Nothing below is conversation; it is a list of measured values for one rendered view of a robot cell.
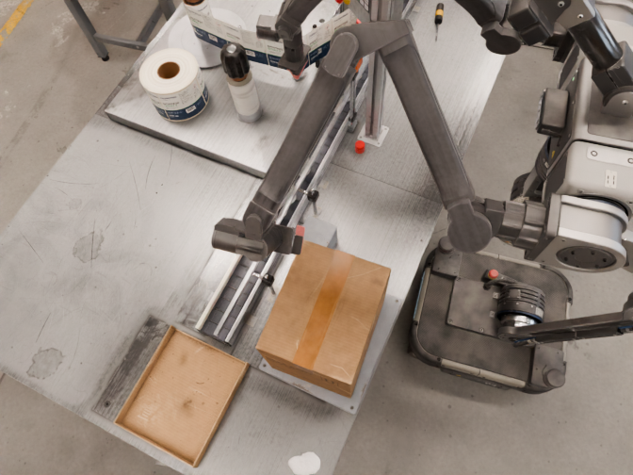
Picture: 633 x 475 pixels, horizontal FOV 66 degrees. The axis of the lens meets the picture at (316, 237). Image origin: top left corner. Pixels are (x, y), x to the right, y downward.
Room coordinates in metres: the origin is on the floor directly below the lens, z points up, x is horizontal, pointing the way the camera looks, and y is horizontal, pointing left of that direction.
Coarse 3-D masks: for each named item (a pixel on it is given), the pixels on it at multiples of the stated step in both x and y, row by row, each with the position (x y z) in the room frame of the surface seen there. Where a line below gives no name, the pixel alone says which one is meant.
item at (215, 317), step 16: (336, 128) 1.03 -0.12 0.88; (320, 160) 0.91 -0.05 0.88; (288, 208) 0.75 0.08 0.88; (240, 272) 0.56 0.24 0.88; (256, 272) 0.55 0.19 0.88; (224, 288) 0.51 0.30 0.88; (224, 304) 0.46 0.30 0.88; (240, 304) 0.45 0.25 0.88; (208, 320) 0.42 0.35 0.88; (224, 336) 0.37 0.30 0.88
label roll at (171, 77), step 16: (176, 48) 1.36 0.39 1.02; (144, 64) 1.30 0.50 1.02; (160, 64) 1.29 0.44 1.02; (176, 64) 1.29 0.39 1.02; (192, 64) 1.27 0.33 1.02; (144, 80) 1.23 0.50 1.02; (160, 80) 1.22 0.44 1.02; (176, 80) 1.21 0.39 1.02; (192, 80) 1.20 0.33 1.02; (160, 96) 1.17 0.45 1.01; (176, 96) 1.16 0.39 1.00; (192, 96) 1.18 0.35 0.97; (208, 96) 1.25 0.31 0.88; (160, 112) 1.19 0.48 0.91; (176, 112) 1.16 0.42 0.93; (192, 112) 1.17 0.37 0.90
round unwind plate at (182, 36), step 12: (216, 12) 1.66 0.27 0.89; (228, 12) 1.65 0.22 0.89; (180, 24) 1.63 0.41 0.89; (240, 24) 1.58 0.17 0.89; (180, 36) 1.56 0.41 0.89; (192, 36) 1.55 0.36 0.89; (180, 48) 1.50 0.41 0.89; (192, 48) 1.49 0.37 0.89; (204, 48) 1.48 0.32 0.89; (216, 48) 1.47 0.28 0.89; (204, 60) 1.42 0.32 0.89; (216, 60) 1.41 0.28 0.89
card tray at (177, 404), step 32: (160, 352) 0.36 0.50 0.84; (192, 352) 0.34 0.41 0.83; (224, 352) 0.33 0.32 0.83; (160, 384) 0.27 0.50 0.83; (192, 384) 0.25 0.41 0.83; (224, 384) 0.24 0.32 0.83; (128, 416) 0.19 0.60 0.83; (160, 416) 0.18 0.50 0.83; (192, 416) 0.17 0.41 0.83; (160, 448) 0.09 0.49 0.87; (192, 448) 0.08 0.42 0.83
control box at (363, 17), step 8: (344, 0) 1.14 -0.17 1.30; (352, 0) 1.10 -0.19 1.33; (400, 0) 1.05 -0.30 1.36; (352, 8) 1.10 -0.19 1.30; (360, 8) 1.07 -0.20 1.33; (400, 8) 1.05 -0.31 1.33; (360, 16) 1.07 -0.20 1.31; (368, 16) 1.03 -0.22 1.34; (392, 16) 1.04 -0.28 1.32; (400, 16) 1.05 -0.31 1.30
